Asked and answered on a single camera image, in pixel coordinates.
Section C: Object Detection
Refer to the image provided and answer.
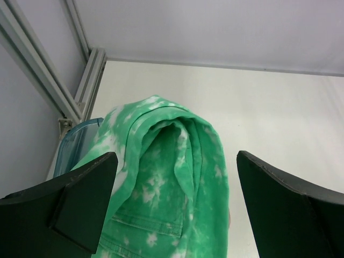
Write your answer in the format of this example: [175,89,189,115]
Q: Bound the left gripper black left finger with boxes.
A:
[1,152,118,257]

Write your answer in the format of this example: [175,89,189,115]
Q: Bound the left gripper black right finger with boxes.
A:
[236,150,343,257]

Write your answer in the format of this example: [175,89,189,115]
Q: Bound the green white patterned trousers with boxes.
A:
[78,95,229,257]

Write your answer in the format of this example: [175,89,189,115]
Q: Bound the pink red garment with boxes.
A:
[228,209,231,230]

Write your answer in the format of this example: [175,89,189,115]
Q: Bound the teal laundry basket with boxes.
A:
[53,118,104,177]

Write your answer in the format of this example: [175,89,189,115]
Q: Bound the left aluminium frame posts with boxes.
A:
[1,1,106,139]

